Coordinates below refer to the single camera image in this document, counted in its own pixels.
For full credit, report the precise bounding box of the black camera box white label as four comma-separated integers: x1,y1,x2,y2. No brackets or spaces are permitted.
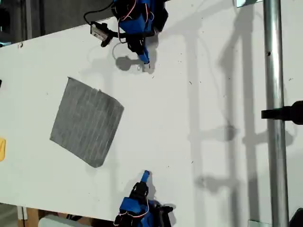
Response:
157,203,176,227

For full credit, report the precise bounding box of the grey striped towel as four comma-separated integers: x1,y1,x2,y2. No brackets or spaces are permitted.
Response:
49,77,125,168

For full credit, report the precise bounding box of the black clamp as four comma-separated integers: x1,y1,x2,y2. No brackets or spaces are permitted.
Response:
261,100,303,125

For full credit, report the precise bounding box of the black camera cable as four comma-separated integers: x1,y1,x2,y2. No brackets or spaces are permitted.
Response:
83,0,115,25

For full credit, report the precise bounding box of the black camera box silver face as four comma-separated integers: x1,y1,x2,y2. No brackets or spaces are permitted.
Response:
89,21,109,40

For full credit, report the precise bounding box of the person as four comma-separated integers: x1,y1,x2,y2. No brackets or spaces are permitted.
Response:
288,208,303,227

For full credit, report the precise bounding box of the yellow object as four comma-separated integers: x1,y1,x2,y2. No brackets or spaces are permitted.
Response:
0,137,6,162

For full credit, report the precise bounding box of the steel post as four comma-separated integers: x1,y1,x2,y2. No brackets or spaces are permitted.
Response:
263,0,291,227

